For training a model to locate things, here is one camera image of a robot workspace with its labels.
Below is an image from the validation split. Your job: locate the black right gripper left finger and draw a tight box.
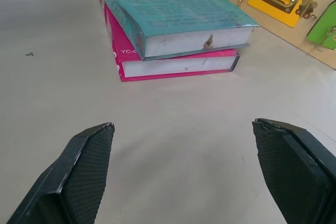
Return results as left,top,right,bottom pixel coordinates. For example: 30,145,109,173
6,122,116,224

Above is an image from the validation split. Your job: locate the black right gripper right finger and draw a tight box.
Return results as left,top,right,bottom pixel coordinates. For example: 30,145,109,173
251,118,336,224

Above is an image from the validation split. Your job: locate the magenta hardcover book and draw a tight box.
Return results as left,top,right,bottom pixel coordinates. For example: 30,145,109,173
98,0,240,82

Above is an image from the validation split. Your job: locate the teal hardcover book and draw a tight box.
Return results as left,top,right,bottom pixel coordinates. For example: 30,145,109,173
86,0,260,62

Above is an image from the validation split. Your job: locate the wooden busy board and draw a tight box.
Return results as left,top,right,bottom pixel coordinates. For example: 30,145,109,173
219,0,336,71

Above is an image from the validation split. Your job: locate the light green panel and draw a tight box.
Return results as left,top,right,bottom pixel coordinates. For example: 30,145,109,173
306,5,336,51

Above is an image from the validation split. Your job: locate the brass hinge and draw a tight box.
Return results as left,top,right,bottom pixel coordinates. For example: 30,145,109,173
294,0,319,20

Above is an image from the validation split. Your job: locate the yellow panel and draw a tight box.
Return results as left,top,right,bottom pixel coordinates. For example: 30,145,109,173
247,0,322,28

